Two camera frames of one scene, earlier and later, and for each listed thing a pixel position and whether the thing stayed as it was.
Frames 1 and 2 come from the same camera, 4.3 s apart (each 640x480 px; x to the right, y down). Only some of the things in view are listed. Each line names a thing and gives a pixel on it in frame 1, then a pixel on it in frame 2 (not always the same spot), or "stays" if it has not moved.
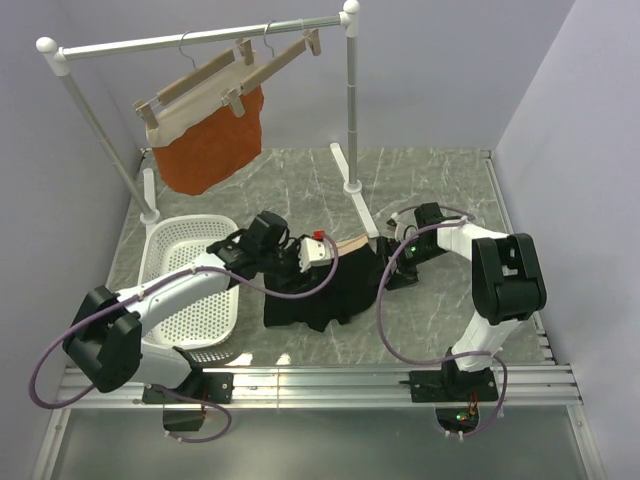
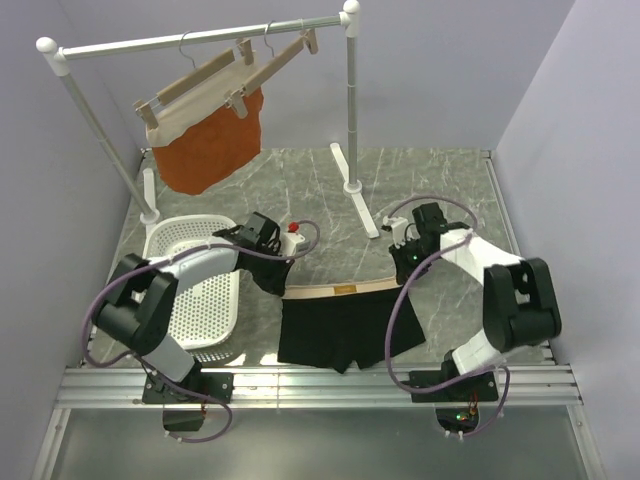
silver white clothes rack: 144,198 stays
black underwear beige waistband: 353,286 to 346,326
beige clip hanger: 234,99 stays
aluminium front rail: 342,387 stays
